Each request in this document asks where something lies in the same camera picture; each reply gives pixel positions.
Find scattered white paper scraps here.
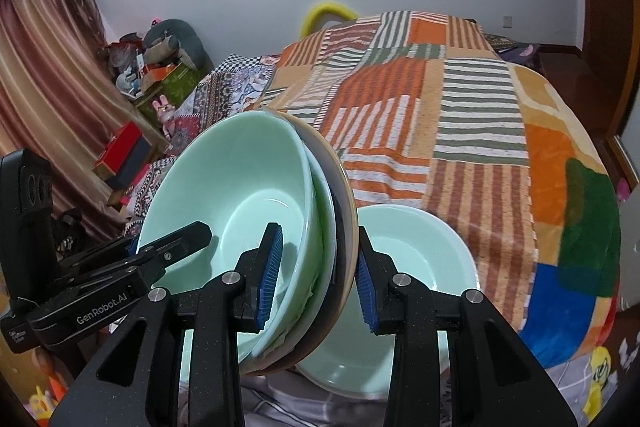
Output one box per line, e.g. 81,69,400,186
617,337,636,373

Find grey plush toy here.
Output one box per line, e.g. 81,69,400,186
142,19,213,70

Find wooden door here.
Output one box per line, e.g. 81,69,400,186
570,0,640,148

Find brown striped curtain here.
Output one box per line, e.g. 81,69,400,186
0,0,131,243

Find patterned checkered quilt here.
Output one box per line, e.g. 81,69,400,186
122,53,283,228

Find pink rabbit toy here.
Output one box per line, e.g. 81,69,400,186
152,96,177,138

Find white plate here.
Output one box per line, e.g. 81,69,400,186
295,203,481,395

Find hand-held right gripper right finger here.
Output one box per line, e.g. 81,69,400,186
354,227,573,427

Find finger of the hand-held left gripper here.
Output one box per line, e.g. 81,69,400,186
50,221,213,303
122,233,143,260

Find yellow plush toy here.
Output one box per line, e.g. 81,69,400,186
582,347,613,418

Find green cardboard box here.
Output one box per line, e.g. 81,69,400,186
135,67,203,118

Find dark grey box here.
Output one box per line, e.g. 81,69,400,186
105,139,155,192

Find orange cardboard box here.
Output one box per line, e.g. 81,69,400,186
142,66,182,92

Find yellow foam tube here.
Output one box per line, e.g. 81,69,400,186
300,2,358,38

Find orange striped patchwork blanket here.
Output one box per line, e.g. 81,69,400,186
260,10,538,333

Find red box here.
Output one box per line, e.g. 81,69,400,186
92,122,143,174

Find colour block fleece blanket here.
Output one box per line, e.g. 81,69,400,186
505,62,623,370

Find grey cloth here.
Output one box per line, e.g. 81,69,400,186
240,377,391,427

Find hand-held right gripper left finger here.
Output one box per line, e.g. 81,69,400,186
47,222,284,427

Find pink bowl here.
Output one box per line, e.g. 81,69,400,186
245,107,358,378

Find mint green bowl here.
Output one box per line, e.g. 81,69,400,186
136,111,323,358

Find dark bag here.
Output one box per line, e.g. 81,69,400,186
482,33,541,68

